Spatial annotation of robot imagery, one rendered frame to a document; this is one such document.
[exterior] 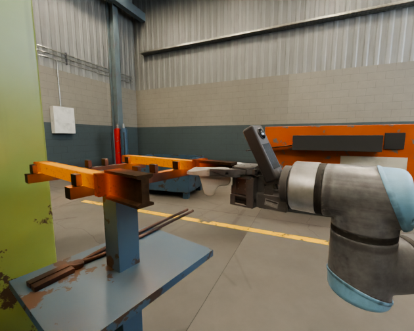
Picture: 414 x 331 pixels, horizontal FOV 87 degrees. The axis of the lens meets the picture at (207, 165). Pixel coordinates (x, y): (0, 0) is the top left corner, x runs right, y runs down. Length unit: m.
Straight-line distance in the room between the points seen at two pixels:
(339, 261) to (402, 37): 7.83
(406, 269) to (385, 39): 7.72
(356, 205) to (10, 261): 0.86
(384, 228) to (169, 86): 8.90
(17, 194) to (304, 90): 7.30
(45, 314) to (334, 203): 0.55
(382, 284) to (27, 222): 0.85
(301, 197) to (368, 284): 0.15
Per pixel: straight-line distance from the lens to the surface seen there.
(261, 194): 0.45
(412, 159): 3.61
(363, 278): 0.43
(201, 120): 8.27
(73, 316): 0.56
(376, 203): 0.39
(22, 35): 0.87
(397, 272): 0.45
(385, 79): 7.82
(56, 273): 0.68
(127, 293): 0.57
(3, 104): 0.81
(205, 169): 0.44
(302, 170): 0.41
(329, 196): 0.39
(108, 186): 0.37
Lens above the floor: 1.10
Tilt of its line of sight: 7 degrees down
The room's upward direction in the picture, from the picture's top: straight up
